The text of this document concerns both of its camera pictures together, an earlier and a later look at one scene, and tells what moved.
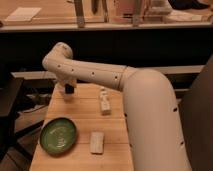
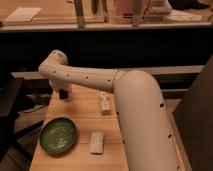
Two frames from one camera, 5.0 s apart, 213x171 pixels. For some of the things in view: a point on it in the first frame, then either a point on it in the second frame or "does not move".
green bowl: x=58 y=136 does not move
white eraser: x=97 y=142 does not move
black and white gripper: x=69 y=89 to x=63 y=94
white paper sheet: x=23 y=14 does not move
